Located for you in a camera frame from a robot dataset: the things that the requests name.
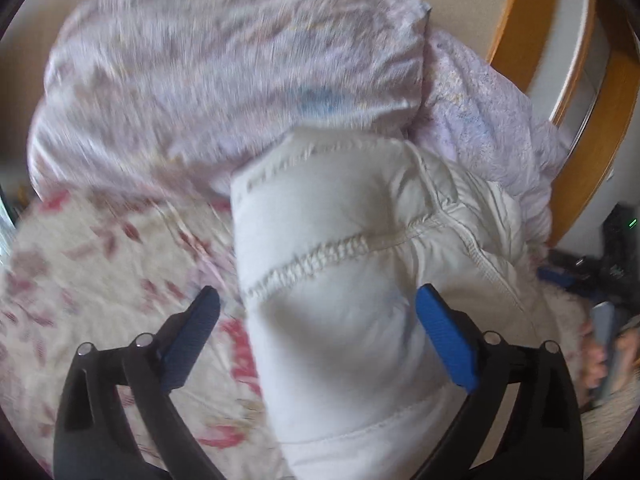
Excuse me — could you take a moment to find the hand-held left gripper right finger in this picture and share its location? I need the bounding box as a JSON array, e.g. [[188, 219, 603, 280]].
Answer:
[[412, 283, 584, 480]]

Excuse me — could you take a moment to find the lilac floral duvet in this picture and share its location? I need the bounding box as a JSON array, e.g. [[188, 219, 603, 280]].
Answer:
[[29, 0, 574, 261]]

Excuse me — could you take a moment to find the light grey padded jacket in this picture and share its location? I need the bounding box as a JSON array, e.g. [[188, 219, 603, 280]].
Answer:
[[230, 127, 588, 480]]

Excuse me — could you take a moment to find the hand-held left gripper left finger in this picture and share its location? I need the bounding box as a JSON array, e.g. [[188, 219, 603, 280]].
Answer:
[[52, 285, 226, 480]]

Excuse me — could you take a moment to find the wooden wall panel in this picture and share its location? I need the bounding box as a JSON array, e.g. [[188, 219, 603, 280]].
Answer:
[[486, 0, 567, 93]]

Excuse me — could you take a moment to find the wooden white furniture frame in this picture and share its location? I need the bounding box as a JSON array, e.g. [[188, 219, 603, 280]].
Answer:
[[549, 0, 640, 250]]

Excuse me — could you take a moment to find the floral bed sheet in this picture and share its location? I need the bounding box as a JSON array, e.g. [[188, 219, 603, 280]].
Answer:
[[0, 187, 293, 480]]

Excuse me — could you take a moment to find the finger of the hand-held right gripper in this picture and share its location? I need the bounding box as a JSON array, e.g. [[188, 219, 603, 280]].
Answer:
[[537, 254, 601, 292]]

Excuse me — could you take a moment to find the person's right hand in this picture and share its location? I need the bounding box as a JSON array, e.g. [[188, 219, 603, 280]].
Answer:
[[580, 321, 640, 402]]

